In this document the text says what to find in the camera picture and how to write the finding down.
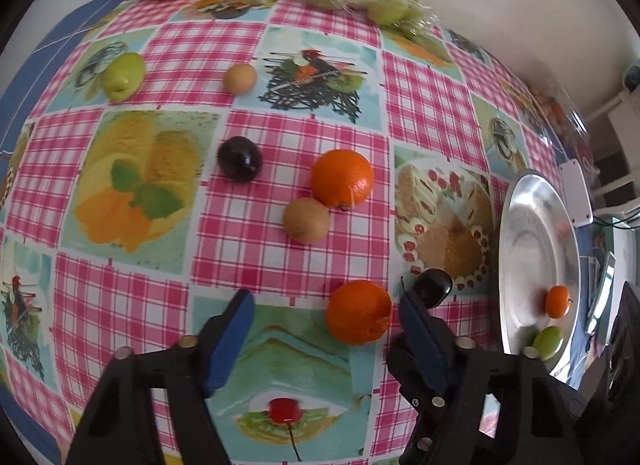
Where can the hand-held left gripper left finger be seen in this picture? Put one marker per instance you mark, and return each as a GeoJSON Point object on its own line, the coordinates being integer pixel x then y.
{"type": "Point", "coordinates": [231, 340]}

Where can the large brown kiwi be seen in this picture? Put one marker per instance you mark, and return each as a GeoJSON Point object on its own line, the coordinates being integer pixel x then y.
{"type": "Point", "coordinates": [306, 220]}

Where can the clear plastic fruit container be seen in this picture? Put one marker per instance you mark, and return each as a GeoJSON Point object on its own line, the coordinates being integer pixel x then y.
{"type": "Point", "coordinates": [555, 112]}

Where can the large orange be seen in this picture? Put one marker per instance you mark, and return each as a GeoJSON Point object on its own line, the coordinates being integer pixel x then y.
{"type": "Point", "coordinates": [343, 177]}
{"type": "Point", "coordinates": [357, 312]}

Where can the dark purple plum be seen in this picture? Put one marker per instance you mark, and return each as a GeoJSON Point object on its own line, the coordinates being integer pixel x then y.
{"type": "Point", "coordinates": [436, 286]}
{"type": "Point", "coordinates": [239, 158]}

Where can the round metal plate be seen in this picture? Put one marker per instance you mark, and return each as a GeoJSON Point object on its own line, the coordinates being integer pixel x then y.
{"type": "Point", "coordinates": [530, 245]}

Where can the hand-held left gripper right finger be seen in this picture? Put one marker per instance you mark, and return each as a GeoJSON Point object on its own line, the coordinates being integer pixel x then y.
{"type": "Point", "coordinates": [425, 345]}

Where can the white plastic device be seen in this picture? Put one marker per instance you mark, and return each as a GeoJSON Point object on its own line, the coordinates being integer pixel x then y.
{"type": "Point", "coordinates": [575, 192]}

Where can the green jujube fruit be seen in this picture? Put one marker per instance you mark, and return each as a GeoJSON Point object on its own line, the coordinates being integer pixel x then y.
{"type": "Point", "coordinates": [123, 76]}
{"type": "Point", "coordinates": [548, 343]}

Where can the small brown kiwi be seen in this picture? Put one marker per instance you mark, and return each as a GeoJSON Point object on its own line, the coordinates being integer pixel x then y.
{"type": "Point", "coordinates": [240, 79]}

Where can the white chair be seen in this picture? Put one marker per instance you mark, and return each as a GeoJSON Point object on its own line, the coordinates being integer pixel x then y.
{"type": "Point", "coordinates": [617, 145]}

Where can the small mandarin orange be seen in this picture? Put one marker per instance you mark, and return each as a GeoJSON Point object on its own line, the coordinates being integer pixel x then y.
{"type": "Point", "coordinates": [558, 301]}

